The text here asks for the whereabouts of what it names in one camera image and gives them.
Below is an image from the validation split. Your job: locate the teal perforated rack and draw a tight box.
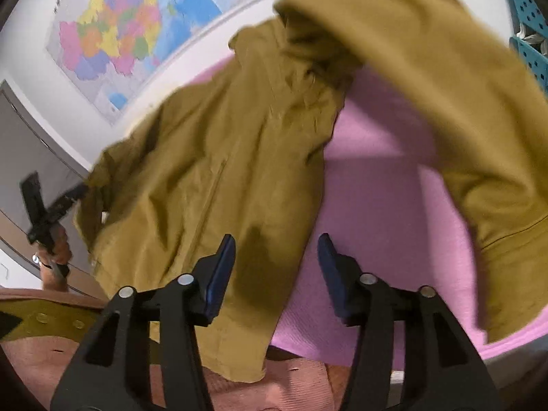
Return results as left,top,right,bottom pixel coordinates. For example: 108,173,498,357
494,0,548,91

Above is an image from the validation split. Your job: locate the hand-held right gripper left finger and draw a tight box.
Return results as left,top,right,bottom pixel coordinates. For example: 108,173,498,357
50,233,237,411

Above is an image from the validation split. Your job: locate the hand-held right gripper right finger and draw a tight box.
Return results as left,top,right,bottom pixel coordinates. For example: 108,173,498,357
317,232,502,411

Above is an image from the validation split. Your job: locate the colourful wall map poster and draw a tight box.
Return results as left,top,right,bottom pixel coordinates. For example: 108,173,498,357
45,0,224,126

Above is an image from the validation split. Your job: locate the wooden ledge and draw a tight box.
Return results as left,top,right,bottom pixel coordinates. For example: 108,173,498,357
0,209,103,298

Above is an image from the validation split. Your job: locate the pink blanket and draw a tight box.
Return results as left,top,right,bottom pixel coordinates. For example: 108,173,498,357
171,58,548,373

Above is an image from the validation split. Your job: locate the person's left forearm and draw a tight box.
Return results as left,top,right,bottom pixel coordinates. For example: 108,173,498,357
42,265,70,294

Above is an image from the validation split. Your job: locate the olive green jacket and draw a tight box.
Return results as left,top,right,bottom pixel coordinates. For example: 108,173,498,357
0,0,548,383

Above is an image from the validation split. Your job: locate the grey curtain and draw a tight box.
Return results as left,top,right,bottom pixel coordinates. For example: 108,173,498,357
0,79,96,234

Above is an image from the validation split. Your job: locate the person's left hand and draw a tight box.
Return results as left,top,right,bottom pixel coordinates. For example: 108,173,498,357
38,225,72,275

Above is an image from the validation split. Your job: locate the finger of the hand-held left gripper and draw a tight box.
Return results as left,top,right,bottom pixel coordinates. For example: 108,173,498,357
46,183,87,223

